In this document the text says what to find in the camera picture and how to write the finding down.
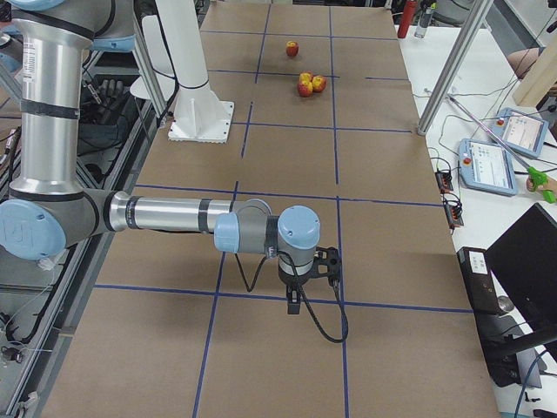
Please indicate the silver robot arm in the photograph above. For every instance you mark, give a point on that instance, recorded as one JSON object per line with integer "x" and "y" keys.
{"x": 48, "y": 211}

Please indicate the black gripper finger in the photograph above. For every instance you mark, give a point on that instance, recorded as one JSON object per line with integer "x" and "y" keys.
{"x": 293, "y": 300}

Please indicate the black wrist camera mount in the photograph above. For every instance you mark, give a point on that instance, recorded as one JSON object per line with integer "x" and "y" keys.
{"x": 328, "y": 264}

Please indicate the near blue teach pendant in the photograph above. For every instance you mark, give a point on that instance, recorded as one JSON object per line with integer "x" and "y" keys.
{"x": 486, "y": 167}

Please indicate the near black orange adapter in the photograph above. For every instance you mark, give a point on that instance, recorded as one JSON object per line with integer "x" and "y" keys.
{"x": 453, "y": 210}

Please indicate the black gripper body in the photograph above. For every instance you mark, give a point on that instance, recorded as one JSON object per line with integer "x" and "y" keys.
{"x": 296, "y": 277}

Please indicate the black desktop box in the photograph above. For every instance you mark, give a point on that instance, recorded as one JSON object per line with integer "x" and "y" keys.
{"x": 508, "y": 351}

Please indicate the black computer monitor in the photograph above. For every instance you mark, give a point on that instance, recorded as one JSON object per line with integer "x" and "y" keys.
{"x": 523, "y": 260}

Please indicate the far black orange adapter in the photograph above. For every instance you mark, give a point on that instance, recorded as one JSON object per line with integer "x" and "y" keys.
{"x": 444, "y": 175}

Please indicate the black orange adapter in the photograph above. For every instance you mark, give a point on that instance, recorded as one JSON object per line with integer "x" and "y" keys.
{"x": 453, "y": 210}
{"x": 444, "y": 175}

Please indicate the lone red yellow apple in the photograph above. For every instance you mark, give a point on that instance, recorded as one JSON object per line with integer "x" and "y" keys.
{"x": 291, "y": 48}

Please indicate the wooden beam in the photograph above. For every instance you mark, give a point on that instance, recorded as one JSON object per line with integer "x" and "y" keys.
{"x": 540, "y": 78}

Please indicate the green handled reacher stick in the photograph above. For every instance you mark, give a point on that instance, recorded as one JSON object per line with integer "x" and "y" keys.
{"x": 529, "y": 169}

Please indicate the person hand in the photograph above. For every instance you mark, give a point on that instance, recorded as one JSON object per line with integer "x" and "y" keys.
{"x": 547, "y": 188}

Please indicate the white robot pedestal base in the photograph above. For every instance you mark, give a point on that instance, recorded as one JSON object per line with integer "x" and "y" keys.
{"x": 177, "y": 58}

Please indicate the blue teach pendant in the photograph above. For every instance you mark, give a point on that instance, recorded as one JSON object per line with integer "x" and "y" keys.
{"x": 486, "y": 167}
{"x": 523, "y": 132}

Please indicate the aluminium frame post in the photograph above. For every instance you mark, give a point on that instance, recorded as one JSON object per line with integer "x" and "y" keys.
{"x": 455, "y": 58}

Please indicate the far blue teach pendant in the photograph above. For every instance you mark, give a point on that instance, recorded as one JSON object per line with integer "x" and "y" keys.
{"x": 523, "y": 132}

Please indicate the clear water bottle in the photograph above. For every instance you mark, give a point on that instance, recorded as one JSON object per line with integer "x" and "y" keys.
{"x": 426, "y": 10}

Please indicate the right red yellow apple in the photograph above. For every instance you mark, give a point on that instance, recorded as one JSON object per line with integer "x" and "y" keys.
{"x": 319, "y": 83}

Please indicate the red water bottle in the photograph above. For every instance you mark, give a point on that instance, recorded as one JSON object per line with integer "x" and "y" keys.
{"x": 406, "y": 18}

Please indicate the far red yellow apple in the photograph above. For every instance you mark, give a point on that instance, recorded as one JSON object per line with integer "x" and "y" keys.
{"x": 305, "y": 76}

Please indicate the near red yellow apple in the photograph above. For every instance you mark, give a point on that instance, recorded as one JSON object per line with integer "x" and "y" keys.
{"x": 305, "y": 88}

